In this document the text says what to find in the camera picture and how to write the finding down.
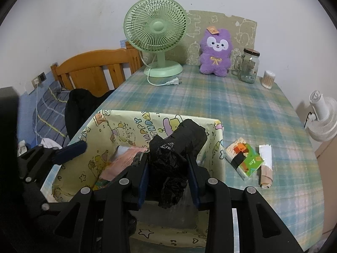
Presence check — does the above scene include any plaid grey pillow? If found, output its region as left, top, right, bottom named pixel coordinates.
left=34, top=80, right=71, bottom=145

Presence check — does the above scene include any crumpled white cloth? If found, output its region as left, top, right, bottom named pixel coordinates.
left=17, top=141, right=28, bottom=157

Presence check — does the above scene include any black plastic bag roll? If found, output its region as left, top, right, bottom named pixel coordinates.
left=149, top=118, right=207, bottom=209

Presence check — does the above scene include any black fan cable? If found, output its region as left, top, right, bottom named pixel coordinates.
left=304, top=111, right=316, bottom=129

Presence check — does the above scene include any black jacket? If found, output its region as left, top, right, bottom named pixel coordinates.
left=64, top=88, right=116, bottom=140

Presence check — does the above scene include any purple plush toy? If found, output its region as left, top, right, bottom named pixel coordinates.
left=199, top=27, right=233, bottom=77

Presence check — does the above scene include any green patterned cardboard sheet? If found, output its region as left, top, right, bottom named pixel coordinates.
left=182, top=10, right=258, bottom=66

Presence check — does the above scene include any thin white charging cable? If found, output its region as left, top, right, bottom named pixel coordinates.
left=34, top=84, right=46, bottom=143

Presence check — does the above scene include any colourful printed tissue pack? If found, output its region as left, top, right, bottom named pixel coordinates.
left=225, top=137, right=264, bottom=181

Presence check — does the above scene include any white fan power cable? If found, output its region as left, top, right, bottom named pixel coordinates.
left=143, top=55, right=183, bottom=87

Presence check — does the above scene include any wall power socket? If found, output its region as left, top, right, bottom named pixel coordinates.
left=32, top=72, right=47, bottom=88

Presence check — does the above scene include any glass mug jar with lid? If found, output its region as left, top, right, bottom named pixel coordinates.
left=233, top=47, right=261, bottom=84

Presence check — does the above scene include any green desk fan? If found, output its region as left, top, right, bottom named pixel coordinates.
left=124, top=0, right=189, bottom=78

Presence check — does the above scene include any wooden bed headboard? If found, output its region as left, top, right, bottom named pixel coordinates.
left=51, top=42, right=144, bottom=98

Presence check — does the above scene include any yellow cartoon printed box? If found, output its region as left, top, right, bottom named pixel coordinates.
left=51, top=109, right=225, bottom=248

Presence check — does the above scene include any white garment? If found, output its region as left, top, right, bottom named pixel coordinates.
left=39, top=137, right=64, bottom=149

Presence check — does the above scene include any white standing fan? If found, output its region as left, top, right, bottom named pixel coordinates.
left=305, top=90, right=337, bottom=141

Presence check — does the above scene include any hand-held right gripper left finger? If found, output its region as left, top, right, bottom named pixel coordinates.
left=53, top=161, right=150, bottom=253

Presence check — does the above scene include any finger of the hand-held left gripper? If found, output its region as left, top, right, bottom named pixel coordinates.
left=18, top=140, right=88, bottom=182

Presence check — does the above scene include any pink packet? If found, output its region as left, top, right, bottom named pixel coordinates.
left=99, top=148, right=149, bottom=182

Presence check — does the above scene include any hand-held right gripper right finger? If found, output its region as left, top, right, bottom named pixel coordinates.
left=187, top=161, right=303, bottom=253

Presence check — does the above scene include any blue bed sheet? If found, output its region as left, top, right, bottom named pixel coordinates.
left=17, top=80, right=70, bottom=148

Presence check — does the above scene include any cotton swab container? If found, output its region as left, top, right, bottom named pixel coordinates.
left=261, top=70, right=276, bottom=89

